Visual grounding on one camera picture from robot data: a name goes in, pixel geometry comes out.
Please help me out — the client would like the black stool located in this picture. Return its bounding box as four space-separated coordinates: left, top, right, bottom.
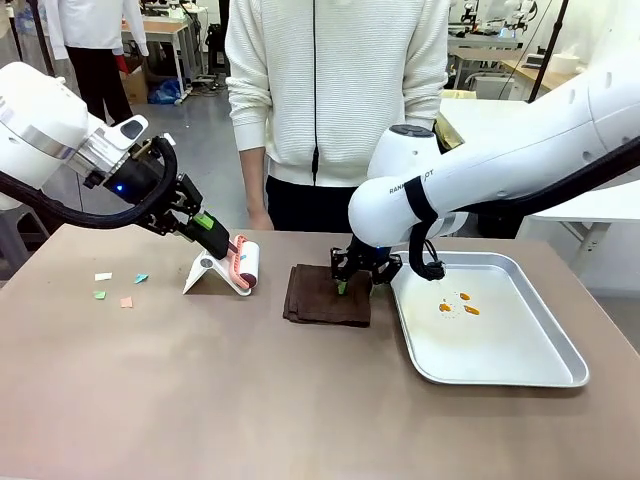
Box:
206 8 232 80

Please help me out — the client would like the grey plastic stool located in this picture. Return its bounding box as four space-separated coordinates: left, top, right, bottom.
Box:
0 203 52 282

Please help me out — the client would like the black cord on sweater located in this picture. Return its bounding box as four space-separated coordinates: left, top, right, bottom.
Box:
311 0 322 187

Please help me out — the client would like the pink handled lint roller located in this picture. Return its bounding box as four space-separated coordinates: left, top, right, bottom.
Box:
226 233 262 292

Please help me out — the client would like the background robot workstation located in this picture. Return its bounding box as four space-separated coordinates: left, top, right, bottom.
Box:
448 0 539 52

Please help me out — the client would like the wooden top workbench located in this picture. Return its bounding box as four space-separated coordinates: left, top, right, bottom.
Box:
498 56 577 102

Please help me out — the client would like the person in white sweater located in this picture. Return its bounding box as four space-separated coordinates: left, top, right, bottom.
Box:
224 0 451 234

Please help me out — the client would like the white folding stand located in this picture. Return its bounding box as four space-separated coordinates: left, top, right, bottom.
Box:
182 249 254 298

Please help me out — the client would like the blue plastic bag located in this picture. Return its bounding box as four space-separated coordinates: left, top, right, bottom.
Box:
148 78 183 106

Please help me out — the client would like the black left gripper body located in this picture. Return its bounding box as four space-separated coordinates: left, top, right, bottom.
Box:
104 143 204 219

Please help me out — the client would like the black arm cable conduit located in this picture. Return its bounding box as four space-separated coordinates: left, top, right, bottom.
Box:
0 134 180 230
403 142 640 281

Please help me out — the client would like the brown cloth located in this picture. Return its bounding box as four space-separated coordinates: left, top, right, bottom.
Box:
282 263 374 329

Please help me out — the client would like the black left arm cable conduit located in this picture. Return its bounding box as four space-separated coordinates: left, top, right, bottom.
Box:
0 134 180 230

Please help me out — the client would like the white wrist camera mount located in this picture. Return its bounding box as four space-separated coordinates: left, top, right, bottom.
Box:
88 114 151 167

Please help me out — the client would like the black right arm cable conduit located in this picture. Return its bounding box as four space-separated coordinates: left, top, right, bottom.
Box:
403 142 640 281

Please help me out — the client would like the cardboard box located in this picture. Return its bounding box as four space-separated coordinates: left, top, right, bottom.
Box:
121 58 150 105

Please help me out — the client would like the black stand pole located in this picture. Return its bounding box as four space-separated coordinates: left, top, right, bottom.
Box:
32 0 57 77

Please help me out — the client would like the silver metal tray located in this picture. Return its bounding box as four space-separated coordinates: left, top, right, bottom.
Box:
389 250 591 389

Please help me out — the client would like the black tripod pole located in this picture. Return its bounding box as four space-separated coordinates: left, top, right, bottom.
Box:
528 0 572 104

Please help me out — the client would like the yellow bag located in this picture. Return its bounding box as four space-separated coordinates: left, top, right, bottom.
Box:
433 89 477 152

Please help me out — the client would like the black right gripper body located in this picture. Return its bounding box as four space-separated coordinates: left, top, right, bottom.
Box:
343 233 392 274

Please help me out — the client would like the wooden top desk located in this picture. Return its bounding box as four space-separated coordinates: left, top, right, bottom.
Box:
141 16 196 97

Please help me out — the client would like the person's right forearm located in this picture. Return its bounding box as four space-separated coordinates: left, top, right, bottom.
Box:
238 148 269 214

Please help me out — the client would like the background person white shirt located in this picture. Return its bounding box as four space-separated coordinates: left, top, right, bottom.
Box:
43 0 151 127

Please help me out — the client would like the person's right hand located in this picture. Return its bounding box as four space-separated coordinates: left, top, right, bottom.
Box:
246 205 276 232

